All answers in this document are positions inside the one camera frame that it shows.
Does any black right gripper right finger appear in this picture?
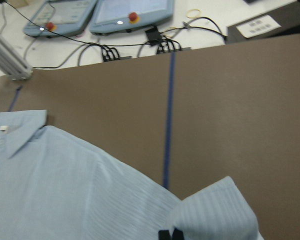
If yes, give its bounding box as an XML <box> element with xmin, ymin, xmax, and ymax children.
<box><xmin>171</xmin><ymin>228</ymin><xmax>184</xmax><ymax>240</ymax></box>

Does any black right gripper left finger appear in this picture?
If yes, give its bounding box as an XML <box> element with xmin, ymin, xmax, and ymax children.
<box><xmin>158</xmin><ymin>230</ymin><xmax>171</xmax><ymax>240</ymax></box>

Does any light blue button-up shirt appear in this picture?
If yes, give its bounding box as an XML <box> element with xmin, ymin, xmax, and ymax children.
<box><xmin>0</xmin><ymin>110</ymin><xmax>262</xmax><ymax>240</ymax></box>

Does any yellow rubber band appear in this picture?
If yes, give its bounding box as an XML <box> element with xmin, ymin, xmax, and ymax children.
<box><xmin>186</xmin><ymin>8</ymin><xmax>202</xmax><ymax>19</ymax></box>

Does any light blue teach pendant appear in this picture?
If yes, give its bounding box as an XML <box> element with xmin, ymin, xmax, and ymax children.
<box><xmin>23</xmin><ymin>0</ymin><xmax>97</xmax><ymax>38</ymax></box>
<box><xmin>89</xmin><ymin>0</ymin><xmax>175</xmax><ymax>35</ymax></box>

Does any white paper label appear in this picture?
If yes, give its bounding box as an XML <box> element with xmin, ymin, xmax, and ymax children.
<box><xmin>236</xmin><ymin>15</ymin><xmax>281</xmax><ymax>39</ymax></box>

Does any black cable on desk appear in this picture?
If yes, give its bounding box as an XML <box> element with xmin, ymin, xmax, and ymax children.
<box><xmin>2</xmin><ymin>0</ymin><xmax>228</xmax><ymax>70</ymax></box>

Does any aluminium frame post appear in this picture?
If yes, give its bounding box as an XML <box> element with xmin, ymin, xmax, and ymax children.
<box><xmin>0</xmin><ymin>35</ymin><xmax>33</xmax><ymax>81</ymax></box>

